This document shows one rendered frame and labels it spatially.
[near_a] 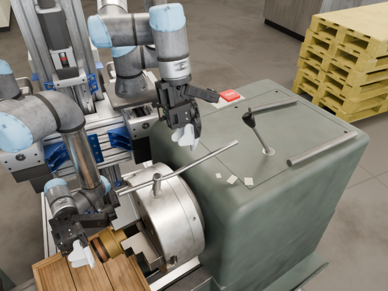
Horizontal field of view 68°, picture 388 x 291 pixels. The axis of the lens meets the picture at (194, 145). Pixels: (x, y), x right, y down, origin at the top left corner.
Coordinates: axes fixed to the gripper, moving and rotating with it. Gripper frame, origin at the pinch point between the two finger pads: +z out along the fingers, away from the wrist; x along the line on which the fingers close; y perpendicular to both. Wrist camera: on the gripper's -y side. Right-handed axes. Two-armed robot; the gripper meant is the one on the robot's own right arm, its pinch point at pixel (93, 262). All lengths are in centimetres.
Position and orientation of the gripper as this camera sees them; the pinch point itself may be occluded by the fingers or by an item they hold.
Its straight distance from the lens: 90.4
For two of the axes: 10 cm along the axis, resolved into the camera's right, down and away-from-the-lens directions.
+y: -8.4, 3.5, -4.2
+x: 0.0, -7.6, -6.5
